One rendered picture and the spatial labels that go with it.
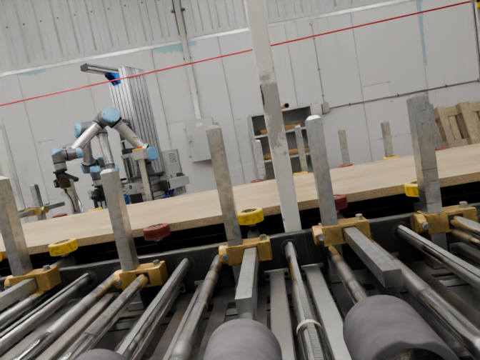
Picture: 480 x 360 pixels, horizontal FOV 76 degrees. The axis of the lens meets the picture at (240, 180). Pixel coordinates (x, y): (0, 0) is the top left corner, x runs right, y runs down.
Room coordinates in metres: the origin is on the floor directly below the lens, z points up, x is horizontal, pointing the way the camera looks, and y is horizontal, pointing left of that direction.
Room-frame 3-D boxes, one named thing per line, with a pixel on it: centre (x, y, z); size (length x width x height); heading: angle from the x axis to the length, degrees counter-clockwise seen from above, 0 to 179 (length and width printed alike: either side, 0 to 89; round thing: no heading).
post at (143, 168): (1.94, 0.59, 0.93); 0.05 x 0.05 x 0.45; 84
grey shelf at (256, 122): (4.45, -0.72, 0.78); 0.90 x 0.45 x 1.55; 91
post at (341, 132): (1.82, -0.65, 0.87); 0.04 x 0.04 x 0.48; 84
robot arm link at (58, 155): (2.12, 1.19, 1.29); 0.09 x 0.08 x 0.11; 132
